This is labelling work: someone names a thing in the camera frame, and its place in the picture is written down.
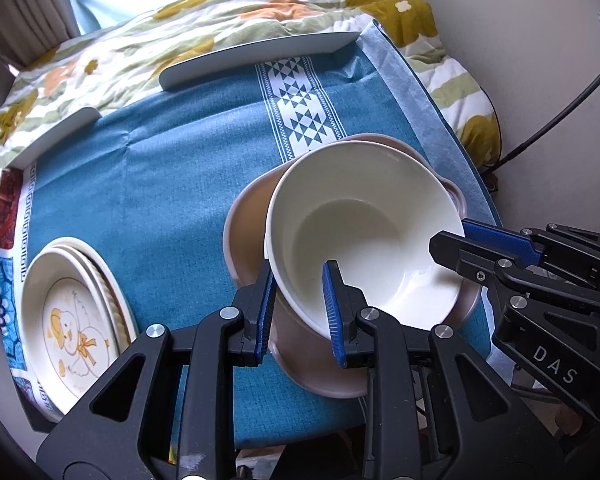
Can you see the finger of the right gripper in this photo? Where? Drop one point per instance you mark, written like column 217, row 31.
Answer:
column 517, row 245
column 467, row 258

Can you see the left brown curtain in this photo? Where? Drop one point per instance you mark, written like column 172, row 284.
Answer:
column 31, row 28

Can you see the floral quilt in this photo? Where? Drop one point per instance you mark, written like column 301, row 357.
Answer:
column 118, row 66

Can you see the white duck plate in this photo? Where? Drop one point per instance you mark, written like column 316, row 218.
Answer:
column 72, row 327

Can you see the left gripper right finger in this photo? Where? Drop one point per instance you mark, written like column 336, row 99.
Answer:
column 342, row 303

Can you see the pink eared bowl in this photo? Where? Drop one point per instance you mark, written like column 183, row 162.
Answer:
column 302, row 354

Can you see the cream bowl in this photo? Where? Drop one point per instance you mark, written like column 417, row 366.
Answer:
column 373, row 210

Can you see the blue tablecloth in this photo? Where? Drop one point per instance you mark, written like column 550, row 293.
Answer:
column 149, row 186

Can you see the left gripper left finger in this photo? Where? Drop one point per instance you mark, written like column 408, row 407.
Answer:
column 256, row 302

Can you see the yellow duck plate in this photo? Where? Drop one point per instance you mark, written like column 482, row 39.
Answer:
column 117, row 299

